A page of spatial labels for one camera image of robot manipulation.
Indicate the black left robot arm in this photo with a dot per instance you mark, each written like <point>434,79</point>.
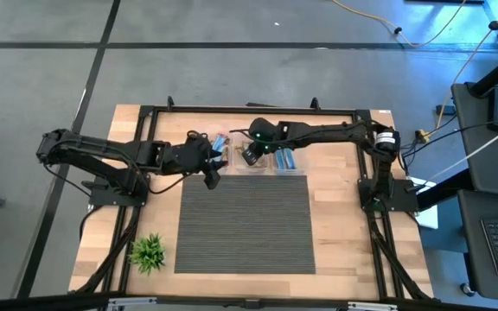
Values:
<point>102,147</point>

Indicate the yellow power plug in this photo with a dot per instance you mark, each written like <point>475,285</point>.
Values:
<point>422,136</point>

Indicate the medium clear plastic bin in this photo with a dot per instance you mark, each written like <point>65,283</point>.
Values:
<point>259,169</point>

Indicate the black aluminium table frame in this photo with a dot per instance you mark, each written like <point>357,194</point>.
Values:
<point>253,109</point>

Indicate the black caster wheel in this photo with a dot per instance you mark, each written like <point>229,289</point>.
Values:
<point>467,288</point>

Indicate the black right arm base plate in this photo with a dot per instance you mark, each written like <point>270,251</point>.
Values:
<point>404,196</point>

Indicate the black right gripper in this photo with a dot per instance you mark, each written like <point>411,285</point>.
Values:
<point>264,129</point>

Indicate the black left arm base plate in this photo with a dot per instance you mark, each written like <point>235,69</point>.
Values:
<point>102,198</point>

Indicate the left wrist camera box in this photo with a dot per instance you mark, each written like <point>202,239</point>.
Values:
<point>212,179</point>

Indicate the black overhead rig bar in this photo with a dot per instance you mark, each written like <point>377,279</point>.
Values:
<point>37,302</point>

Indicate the tall clear plastic bin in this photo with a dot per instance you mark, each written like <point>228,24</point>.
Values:
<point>300,166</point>

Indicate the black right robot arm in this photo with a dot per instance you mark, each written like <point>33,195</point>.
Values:
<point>331,131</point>

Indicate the grey woven place mat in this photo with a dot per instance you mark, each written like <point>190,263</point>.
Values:
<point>249,224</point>

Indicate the black desk with adapter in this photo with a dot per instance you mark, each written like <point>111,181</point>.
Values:
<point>474,142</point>

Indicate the small green artificial plant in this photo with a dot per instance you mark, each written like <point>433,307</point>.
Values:
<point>147,253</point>

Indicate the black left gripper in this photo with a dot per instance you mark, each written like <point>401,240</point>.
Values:
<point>193,155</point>

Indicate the black desk with laptop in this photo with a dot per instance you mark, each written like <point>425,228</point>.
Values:
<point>474,259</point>

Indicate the small clear plastic bin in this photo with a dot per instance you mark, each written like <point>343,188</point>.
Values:
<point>228,169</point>

